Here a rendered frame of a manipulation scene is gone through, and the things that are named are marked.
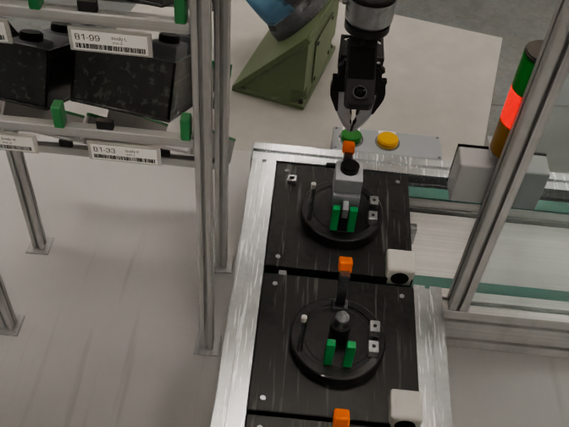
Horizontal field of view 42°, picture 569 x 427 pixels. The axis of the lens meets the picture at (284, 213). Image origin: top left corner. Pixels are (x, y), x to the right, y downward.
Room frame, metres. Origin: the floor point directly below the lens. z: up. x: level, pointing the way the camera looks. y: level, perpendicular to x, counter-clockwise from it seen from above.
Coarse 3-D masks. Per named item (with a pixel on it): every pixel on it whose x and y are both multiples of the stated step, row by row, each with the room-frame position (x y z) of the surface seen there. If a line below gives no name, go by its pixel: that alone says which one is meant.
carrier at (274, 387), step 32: (288, 288) 0.71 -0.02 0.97; (320, 288) 0.71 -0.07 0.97; (352, 288) 0.72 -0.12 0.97; (384, 288) 0.73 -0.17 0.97; (288, 320) 0.65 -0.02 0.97; (320, 320) 0.64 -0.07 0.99; (352, 320) 0.64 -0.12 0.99; (384, 320) 0.66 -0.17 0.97; (256, 352) 0.59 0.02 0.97; (288, 352) 0.59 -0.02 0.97; (320, 352) 0.58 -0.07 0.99; (352, 352) 0.56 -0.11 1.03; (384, 352) 0.61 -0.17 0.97; (416, 352) 0.61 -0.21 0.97; (256, 384) 0.54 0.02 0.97; (288, 384) 0.54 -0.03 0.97; (320, 384) 0.55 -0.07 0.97; (352, 384) 0.55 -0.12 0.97; (384, 384) 0.56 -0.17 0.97; (416, 384) 0.56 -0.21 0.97; (288, 416) 0.49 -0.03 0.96; (320, 416) 0.50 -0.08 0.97; (352, 416) 0.50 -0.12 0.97; (384, 416) 0.50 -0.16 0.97; (416, 416) 0.50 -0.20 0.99
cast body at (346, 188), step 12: (336, 168) 0.87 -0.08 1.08; (348, 168) 0.86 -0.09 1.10; (360, 168) 0.87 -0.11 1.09; (336, 180) 0.84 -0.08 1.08; (348, 180) 0.84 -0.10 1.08; (360, 180) 0.84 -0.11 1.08; (336, 192) 0.84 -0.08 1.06; (348, 192) 0.84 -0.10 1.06; (360, 192) 0.84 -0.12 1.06; (336, 204) 0.84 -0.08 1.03; (348, 204) 0.83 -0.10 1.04
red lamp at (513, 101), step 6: (510, 90) 0.75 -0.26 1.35; (510, 96) 0.75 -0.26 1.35; (516, 96) 0.74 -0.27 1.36; (510, 102) 0.74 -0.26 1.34; (516, 102) 0.73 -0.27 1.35; (504, 108) 0.75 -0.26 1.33; (510, 108) 0.74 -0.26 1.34; (516, 108) 0.73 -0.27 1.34; (504, 114) 0.74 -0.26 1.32; (510, 114) 0.74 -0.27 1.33; (504, 120) 0.74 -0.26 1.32; (510, 120) 0.73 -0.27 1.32; (510, 126) 0.73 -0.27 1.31
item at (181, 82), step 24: (72, 72) 0.73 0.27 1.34; (96, 72) 0.72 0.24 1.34; (120, 72) 0.72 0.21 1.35; (144, 72) 0.72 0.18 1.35; (168, 72) 0.72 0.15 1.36; (72, 96) 0.71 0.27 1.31; (96, 96) 0.71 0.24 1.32; (120, 96) 0.71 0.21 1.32; (144, 96) 0.71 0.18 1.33; (168, 96) 0.70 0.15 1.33; (168, 120) 0.69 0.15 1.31
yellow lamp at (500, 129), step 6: (498, 126) 0.75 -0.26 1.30; (504, 126) 0.74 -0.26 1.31; (498, 132) 0.74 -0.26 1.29; (504, 132) 0.73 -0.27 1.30; (492, 138) 0.75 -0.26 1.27; (498, 138) 0.74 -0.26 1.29; (504, 138) 0.73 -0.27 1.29; (492, 144) 0.75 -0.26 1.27; (498, 144) 0.74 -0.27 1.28; (504, 144) 0.73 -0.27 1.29; (492, 150) 0.74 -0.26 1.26; (498, 150) 0.73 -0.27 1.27; (498, 156) 0.73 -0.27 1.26
